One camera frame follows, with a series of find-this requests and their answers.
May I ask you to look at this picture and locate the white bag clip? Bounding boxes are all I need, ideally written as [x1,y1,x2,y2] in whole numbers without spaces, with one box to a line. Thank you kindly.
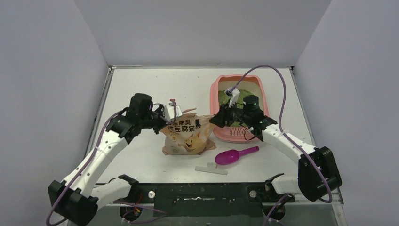
[195,162,228,175]

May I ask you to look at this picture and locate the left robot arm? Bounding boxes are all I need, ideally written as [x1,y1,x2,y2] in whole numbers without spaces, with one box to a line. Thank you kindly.
[46,93,182,226]

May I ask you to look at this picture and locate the green cat litter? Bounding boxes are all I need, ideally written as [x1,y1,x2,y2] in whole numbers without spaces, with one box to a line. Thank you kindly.
[218,89,253,127]

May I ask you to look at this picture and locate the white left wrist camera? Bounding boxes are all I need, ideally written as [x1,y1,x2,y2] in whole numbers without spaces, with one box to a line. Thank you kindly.
[163,99,183,124]

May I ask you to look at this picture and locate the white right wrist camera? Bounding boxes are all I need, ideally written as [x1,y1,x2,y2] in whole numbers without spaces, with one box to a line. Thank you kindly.
[225,87,240,108]

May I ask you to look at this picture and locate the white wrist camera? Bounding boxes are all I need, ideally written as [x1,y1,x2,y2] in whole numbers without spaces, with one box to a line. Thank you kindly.
[163,99,183,124]
[225,87,240,108]

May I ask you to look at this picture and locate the beige cat litter bag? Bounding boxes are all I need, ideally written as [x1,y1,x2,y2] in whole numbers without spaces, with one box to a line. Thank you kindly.
[161,108,216,155]

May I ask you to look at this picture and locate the pink litter box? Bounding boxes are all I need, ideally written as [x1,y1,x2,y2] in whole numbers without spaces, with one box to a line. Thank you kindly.
[210,74,269,143]

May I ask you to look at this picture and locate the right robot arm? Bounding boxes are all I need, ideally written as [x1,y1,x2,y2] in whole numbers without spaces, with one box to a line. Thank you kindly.
[209,95,342,202]

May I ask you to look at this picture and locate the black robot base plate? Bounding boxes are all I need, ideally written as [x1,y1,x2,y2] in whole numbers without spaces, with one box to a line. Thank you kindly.
[121,182,282,217]

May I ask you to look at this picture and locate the purple litter scoop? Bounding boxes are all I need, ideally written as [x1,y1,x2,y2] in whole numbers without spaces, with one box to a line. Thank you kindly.
[215,146,260,165]

